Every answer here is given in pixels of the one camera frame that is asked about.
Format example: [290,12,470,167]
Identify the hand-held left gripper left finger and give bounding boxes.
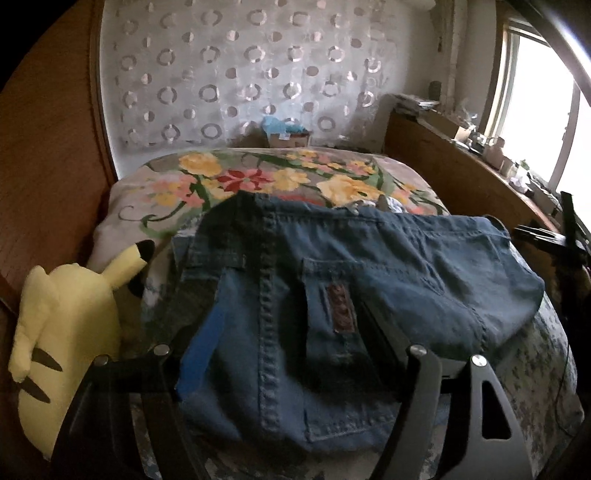
[55,302,229,480]

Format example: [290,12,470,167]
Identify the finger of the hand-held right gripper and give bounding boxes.
[513,224,561,250]

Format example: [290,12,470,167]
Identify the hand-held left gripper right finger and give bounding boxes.
[358,298,532,480]

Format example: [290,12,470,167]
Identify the blue denim pants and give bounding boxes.
[168,191,546,455]

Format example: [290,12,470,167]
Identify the wooden side shelf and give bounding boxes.
[385,108,591,278]

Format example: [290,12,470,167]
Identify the window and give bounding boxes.
[480,18,591,199]

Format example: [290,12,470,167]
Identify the white patterned cloth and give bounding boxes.
[351,194,408,216]

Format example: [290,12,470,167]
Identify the yellow plush toy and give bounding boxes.
[8,240,155,462]

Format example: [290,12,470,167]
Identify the blue floral bed sheet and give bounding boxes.
[124,258,585,480]

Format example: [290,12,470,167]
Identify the stack of papers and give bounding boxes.
[392,93,440,117]

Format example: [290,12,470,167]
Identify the floral blanket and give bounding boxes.
[92,148,451,278]

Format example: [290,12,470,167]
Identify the small cardboard box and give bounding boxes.
[269,131,311,149]

